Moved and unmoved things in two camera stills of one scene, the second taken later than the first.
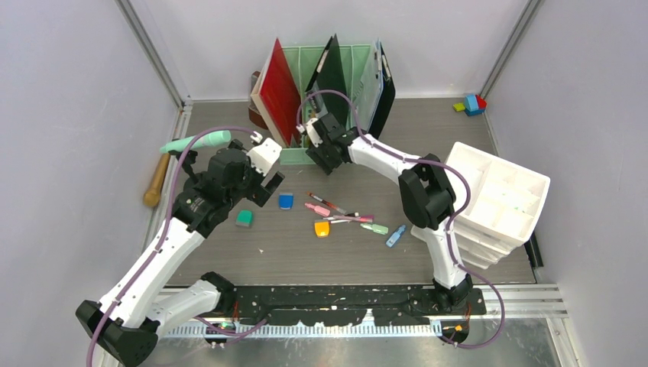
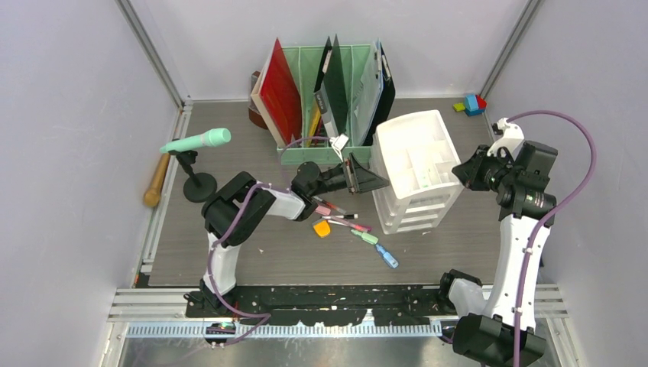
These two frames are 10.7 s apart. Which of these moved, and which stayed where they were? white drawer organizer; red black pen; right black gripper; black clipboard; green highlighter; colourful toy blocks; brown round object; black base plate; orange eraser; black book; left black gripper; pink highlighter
Moved: green highlighter; white drawer organizer; left black gripper; right black gripper
Stayed: red black pen; orange eraser; black book; black base plate; pink highlighter; brown round object; black clipboard; colourful toy blocks
